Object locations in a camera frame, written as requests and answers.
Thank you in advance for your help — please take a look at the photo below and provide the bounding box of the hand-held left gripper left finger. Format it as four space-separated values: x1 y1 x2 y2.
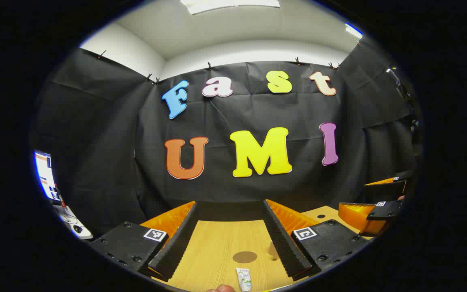
89 200 200 282

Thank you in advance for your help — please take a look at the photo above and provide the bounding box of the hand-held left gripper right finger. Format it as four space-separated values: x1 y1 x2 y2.
262 199 372 281

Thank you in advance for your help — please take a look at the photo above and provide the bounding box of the round brown coaster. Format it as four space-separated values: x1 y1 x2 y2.
233 251 258 264

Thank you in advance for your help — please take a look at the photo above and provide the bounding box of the white toothpaste tube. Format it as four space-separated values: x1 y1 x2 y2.
236 268 253 292

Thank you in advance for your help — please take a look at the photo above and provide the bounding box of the wooden desktop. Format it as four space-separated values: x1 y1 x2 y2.
152 205 380 292

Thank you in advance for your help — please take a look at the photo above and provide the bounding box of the dark metal stand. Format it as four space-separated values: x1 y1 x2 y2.
386 68 420 126

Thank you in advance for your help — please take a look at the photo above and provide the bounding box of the white device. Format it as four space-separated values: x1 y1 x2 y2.
53 205 93 240

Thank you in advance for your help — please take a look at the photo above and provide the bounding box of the black backdrop cloth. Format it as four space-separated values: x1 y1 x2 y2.
31 39 424 240

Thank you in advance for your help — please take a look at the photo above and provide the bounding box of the computer monitor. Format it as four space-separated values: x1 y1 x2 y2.
34 150 62 203

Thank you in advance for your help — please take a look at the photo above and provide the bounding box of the row of black cloth clips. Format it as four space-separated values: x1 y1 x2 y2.
97 49 341 86

